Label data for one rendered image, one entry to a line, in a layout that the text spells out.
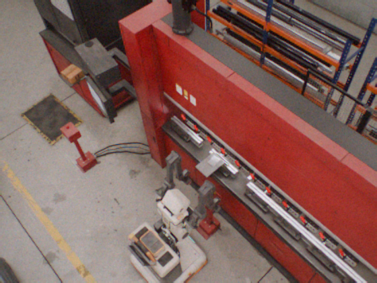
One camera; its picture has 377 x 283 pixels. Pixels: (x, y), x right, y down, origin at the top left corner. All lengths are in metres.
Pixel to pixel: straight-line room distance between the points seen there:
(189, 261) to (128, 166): 1.69
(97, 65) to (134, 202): 2.01
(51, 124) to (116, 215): 1.90
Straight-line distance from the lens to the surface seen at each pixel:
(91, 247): 4.95
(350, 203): 2.97
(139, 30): 3.54
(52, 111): 6.31
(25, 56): 7.47
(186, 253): 4.42
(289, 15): 5.11
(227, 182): 4.10
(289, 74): 5.31
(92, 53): 3.97
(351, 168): 2.68
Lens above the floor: 4.45
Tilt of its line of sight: 55 degrees down
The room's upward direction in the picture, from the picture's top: 5 degrees counter-clockwise
